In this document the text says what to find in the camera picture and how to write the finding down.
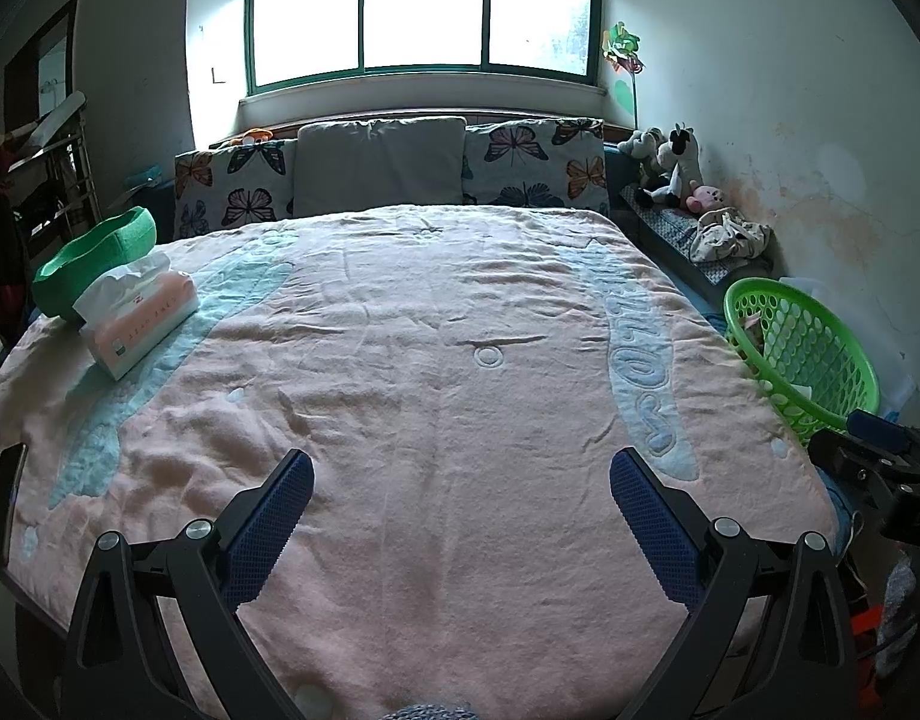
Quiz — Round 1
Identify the green plastic basin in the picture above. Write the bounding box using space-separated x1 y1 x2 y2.
31 206 157 318

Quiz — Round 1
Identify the red box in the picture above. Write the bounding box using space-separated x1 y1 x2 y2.
850 604 885 665

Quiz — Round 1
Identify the small butterfly pillow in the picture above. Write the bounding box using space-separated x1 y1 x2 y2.
173 139 297 241

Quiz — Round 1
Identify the pink tissue pack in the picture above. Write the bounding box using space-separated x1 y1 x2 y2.
72 251 200 382

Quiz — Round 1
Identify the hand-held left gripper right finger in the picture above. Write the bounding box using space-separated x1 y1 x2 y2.
610 448 858 720

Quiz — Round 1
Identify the clear storage box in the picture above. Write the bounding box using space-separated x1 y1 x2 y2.
876 371 918 425

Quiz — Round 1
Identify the large butterfly pillow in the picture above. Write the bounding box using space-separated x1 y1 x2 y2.
461 118 611 215

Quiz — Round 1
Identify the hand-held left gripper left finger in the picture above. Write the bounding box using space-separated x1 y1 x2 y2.
64 448 315 720

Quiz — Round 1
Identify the wooden rack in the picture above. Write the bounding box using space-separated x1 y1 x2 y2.
10 90 101 241

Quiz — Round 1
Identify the person's grey knit sweater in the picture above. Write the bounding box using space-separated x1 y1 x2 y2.
381 703 480 720

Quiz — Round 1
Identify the pink blanket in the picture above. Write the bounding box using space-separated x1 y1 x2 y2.
0 202 840 720

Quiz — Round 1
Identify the pink plush toy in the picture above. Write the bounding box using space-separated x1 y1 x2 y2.
685 184 731 215

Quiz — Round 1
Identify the green plastic basket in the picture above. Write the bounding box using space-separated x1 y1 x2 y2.
722 277 881 445

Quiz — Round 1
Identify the crumpled beige cloth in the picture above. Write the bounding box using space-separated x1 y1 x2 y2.
689 206 774 263

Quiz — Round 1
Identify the grey plush toy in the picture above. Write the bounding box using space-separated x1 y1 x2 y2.
617 127 665 162

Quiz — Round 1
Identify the dark wooden door frame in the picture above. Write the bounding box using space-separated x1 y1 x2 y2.
2 0 82 140

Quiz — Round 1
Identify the colourful pinwheel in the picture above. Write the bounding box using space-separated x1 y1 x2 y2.
601 21 648 128

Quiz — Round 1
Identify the grey pillow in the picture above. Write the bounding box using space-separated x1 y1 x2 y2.
291 116 468 218

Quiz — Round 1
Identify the cow plush toy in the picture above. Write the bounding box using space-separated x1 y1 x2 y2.
636 122 705 211

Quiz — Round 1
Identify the green framed window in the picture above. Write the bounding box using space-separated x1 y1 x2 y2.
244 0 607 95

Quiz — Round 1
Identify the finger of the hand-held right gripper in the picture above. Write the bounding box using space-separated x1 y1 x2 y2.
807 430 900 500
848 409 920 458

